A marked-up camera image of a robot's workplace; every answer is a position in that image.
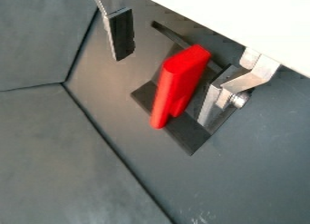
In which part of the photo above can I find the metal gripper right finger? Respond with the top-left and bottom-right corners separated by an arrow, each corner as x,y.
198,48 -> 279,134

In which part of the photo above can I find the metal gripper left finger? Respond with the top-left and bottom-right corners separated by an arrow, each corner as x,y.
95,0 -> 136,61

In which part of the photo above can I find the red square-circle object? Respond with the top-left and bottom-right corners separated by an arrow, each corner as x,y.
150,44 -> 211,129

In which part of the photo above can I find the dark grey regrasp stand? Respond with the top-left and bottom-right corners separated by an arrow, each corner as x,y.
129,20 -> 252,157

